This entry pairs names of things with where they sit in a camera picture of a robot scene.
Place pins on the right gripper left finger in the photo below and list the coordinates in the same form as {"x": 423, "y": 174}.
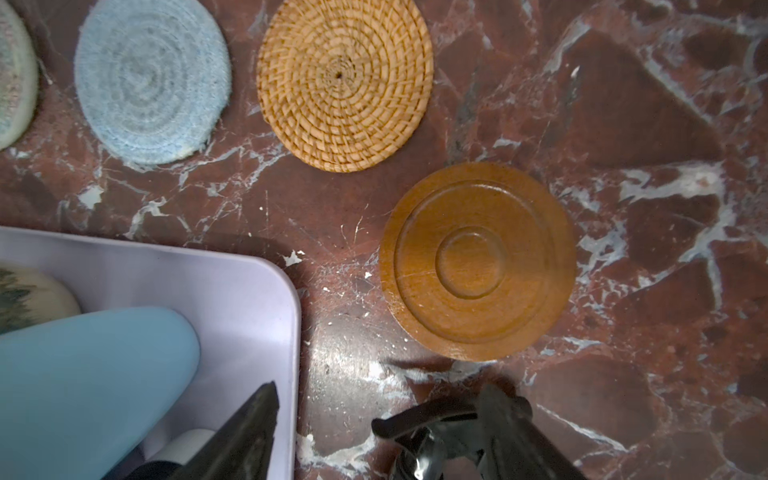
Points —
{"x": 242, "y": 448}

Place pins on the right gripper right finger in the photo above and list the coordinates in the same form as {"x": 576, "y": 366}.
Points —
{"x": 513, "y": 447}

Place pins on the light blue mug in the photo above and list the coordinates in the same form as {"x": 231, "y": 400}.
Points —
{"x": 78, "y": 394}

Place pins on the beige ceramic mug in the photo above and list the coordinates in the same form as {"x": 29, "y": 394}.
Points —
{"x": 30, "y": 297}

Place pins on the right brown wooden coaster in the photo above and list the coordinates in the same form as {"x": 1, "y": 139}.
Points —
{"x": 477, "y": 261}

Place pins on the rattan coaster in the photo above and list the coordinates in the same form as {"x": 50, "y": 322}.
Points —
{"x": 344, "y": 84}

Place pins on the blue-grey woven coaster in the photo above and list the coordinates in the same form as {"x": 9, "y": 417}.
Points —
{"x": 152, "y": 78}

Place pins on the multicolour woven coaster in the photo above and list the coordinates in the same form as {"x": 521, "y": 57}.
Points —
{"x": 19, "y": 76}

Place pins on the black mug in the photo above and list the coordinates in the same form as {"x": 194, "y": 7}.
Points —
{"x": 172, "y": 456}

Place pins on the lavender plastic tray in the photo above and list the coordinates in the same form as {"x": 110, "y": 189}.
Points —
{"x": 244, "y": 310}

